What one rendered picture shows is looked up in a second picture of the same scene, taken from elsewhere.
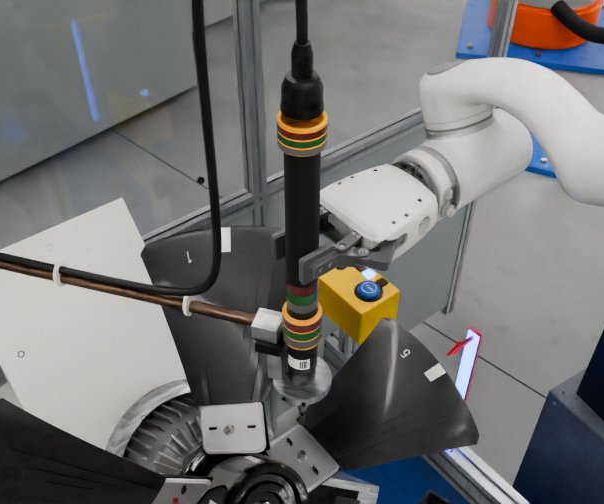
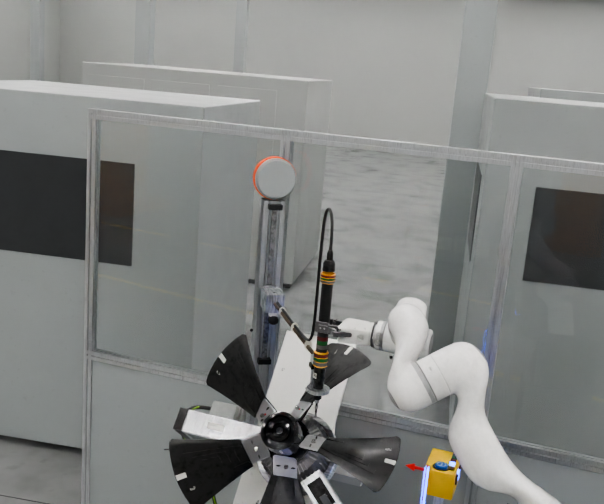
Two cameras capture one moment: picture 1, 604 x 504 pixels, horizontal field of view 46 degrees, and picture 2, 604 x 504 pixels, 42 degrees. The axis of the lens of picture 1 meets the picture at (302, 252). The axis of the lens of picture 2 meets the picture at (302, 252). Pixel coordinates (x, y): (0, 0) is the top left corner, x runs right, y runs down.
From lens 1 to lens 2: 1.98 m
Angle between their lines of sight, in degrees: 57
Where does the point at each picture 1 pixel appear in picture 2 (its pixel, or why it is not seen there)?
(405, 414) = (359, 459)
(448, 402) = (381, 471)
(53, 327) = (298, 368)
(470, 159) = not seen: hidden behind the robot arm
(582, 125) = not seen: hidden behind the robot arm
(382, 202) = (354, 324)
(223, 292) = (333, 365)
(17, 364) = (279, 371)
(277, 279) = (349, 369)
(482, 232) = not seen: outside the picture
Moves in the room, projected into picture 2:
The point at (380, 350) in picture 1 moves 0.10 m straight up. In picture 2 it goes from (381, 442) to (385, 412)
